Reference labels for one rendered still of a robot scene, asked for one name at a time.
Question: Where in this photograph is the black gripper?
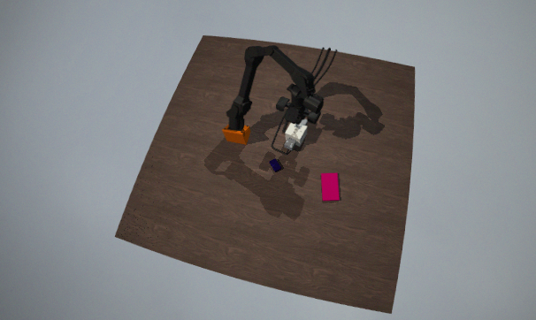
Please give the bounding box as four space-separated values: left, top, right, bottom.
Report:
276 96 321 124

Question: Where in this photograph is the magenta flat rectangular block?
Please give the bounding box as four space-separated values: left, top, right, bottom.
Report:
321 173 340 201

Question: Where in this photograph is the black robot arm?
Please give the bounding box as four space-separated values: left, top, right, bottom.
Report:
226 45 324 131

